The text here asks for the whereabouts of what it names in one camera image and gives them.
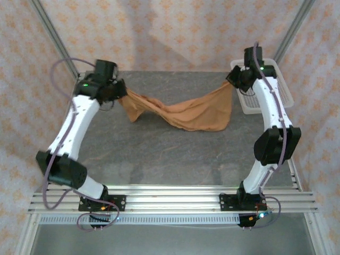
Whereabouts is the aluminium frame post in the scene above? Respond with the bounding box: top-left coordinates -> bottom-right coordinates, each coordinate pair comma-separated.
28,0 -> 81,78
273,0 -> 317,63

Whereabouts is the aluminium mounting rail beam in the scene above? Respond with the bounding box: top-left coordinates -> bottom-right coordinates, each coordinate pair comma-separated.
28,185 -> 319,214

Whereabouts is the orange t-shirt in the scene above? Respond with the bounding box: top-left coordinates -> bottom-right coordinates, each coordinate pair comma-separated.
118,80 -> 235,132

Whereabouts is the black base electronics box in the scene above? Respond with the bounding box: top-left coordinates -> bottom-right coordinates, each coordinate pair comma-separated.
89,212 -> 112,230
238,212 -> 266,229

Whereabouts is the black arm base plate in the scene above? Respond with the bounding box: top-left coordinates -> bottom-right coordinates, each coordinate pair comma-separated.
78,194 -> 127,213
219,193 -> 267,212

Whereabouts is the aluminium frame leg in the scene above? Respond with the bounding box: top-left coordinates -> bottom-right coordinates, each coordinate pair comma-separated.
14,212 -> 40,255
304,212 -> 332,255

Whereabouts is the white perforated plastic basket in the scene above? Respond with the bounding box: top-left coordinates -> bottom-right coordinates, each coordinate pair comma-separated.
229,58 -> 295,115

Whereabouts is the slotted grey cable duct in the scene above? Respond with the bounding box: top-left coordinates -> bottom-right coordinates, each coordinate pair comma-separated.
39,214 -> 241,225

